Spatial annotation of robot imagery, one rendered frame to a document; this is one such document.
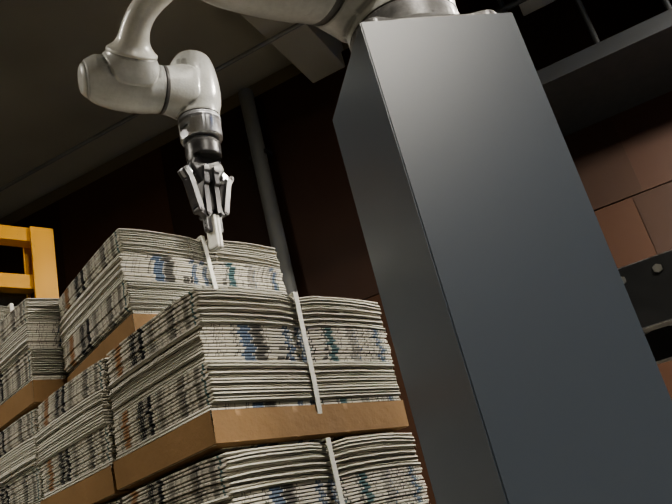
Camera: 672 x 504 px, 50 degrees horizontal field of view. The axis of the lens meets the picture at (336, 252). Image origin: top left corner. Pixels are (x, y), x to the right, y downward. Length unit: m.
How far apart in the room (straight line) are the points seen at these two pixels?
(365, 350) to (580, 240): 0.51
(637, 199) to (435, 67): 3.97
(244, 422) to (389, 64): 0.50
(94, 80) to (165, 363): 0.64
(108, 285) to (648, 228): 3.80
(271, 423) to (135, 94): 0.77
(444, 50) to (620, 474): 0.50
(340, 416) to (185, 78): 0.79
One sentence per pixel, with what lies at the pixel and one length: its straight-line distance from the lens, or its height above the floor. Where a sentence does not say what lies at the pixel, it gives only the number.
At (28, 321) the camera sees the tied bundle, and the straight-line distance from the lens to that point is 1.58.
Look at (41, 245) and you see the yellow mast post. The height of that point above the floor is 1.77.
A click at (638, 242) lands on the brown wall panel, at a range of 4.72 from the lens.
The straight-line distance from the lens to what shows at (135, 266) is 1.36.
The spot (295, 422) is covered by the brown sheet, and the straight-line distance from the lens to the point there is 1.06.
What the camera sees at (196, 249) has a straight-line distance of 1.47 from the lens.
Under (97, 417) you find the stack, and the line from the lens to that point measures 1.27.
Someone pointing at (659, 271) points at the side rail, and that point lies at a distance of 1.42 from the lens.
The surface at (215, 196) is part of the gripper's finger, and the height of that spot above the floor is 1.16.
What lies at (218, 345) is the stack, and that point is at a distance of 1.03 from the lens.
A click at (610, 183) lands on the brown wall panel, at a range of 4.84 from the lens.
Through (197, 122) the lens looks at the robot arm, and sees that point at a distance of 1.53.
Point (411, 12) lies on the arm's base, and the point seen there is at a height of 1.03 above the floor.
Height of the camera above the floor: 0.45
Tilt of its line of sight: 22 degrees up
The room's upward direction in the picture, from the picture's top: 14 degrees counter-clockwise
